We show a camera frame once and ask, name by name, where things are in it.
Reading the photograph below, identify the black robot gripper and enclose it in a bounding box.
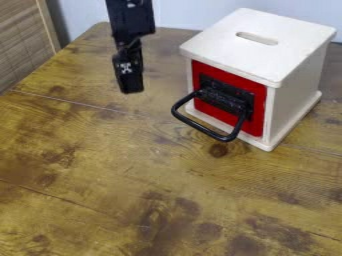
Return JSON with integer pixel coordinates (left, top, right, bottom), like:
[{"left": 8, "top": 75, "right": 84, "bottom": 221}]
[{"left": 105, "top": 0, "right": 155, "bottom": 94}]

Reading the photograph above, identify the wooden panel at left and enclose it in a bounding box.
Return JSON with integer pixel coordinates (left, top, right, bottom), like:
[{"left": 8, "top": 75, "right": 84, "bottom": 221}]
[{"left": 0, "top": 0, "right": 60, "bottom": 94}]

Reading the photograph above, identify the white wooden box cabinet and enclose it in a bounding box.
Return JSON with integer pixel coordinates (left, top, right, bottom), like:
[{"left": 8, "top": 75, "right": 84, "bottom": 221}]
[{"left": 172, "top": 8, "right": 336, "bottom": 151}]

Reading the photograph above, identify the black metal drawer handle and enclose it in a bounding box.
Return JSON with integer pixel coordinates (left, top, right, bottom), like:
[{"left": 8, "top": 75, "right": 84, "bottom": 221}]
[{"left": 169, "top": 73, "right": 256, "bottom": 143}]

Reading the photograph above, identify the red drawer front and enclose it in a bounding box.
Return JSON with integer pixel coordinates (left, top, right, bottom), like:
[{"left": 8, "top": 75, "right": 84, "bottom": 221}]
[{"left": 191, "top": 60, "right": 267, "bottom": 137}]

